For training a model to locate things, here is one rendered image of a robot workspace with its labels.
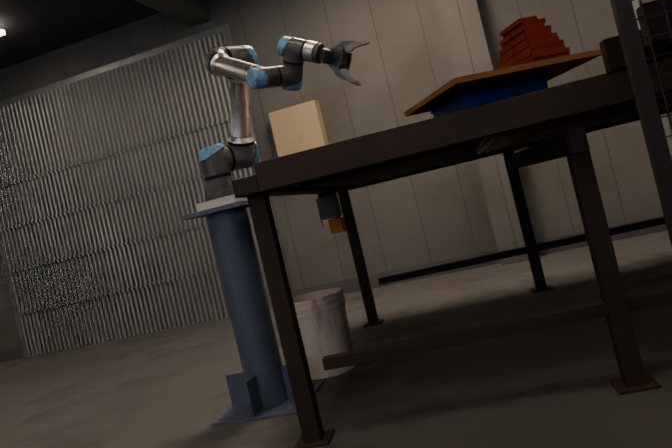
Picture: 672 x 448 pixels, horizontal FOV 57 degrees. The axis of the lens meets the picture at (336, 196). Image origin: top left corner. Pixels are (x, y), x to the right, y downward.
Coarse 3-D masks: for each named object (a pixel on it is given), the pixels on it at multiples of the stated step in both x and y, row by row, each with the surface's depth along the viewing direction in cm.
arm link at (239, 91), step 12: (228, 48) 255; (240, 48) 258; (252, 48) 261; (252, 60) 260; (240, 84) 262; (240, 96) 264; (240, 108) 266; (240, 120) 268; (240, 132) 270; (228, 144) 273; (240, 144) 270; (252, 144) 274; (240, 156) 271; (252, 156) 275; (240, 168) 275
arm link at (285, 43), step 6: (288, 36) 229; (282, 42) 227; (288, 42) 226; (294, 42) 226; (300, 42) 225; (282, 48) 228; (288, 48) 226; (294, 48) 225; (300, 48) 224; (282, 54) 230; (288, 54) 227; (294, 54) 226; (300, 54) 225; (288, 60) 228; (294, 60) 228; (300, 60) 229
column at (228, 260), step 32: (224, 224) 261; (224, 256) 262; (256, 256) 268; (224, 288) 265; (256, 288) 263; (256, 320) 261; (256, 352) 260; (256, 384) 259; (288, 384) 265; (320, 384) 276; (224, 416) 261; (256, 416) 250
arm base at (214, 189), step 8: (216, 176) 264; (224, 176) 266; (208, 184) 265; (216, 184) 264; (224, 184) 264; (208, 192) 267; (216, 192) 263; (224, 192) 263; (232, 192) 265; (208, 200) 265
